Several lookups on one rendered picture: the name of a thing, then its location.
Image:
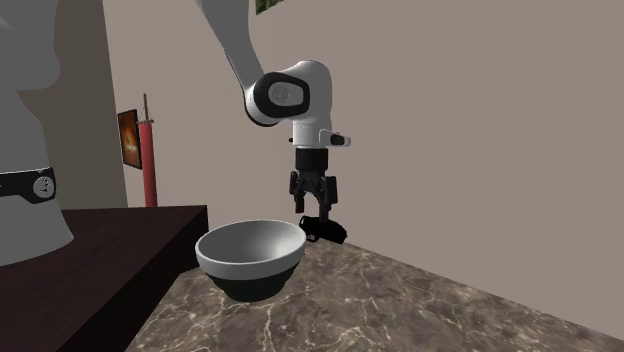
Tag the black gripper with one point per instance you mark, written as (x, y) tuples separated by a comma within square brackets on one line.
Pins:
[(311, 161)]

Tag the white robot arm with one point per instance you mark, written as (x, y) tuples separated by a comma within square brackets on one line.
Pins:
[(287, 92)]

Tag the black oblong object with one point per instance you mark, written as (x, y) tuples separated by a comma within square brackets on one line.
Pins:
[(331, 231)]

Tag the white bowl with black base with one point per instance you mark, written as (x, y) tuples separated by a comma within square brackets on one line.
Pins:
[(253, 263)]

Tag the red pole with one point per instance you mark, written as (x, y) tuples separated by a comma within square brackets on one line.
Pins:
[(148, 161)]

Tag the dark brown robot stand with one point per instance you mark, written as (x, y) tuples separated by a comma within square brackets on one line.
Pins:
[(97, 263)]

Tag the dark framed orange wall picture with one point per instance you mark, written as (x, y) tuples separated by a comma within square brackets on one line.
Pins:
[(130, 139)]

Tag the green wall picture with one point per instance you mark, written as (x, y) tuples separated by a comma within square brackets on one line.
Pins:
[(267, 4)]

